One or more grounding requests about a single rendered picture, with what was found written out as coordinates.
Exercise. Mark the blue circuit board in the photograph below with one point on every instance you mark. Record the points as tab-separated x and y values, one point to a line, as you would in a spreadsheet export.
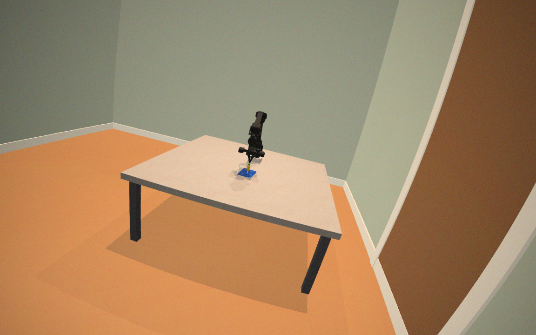
246	172

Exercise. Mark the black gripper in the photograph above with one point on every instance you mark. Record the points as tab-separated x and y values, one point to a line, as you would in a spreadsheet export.
242	149

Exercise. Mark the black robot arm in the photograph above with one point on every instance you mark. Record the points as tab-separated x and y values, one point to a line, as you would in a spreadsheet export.
255	132

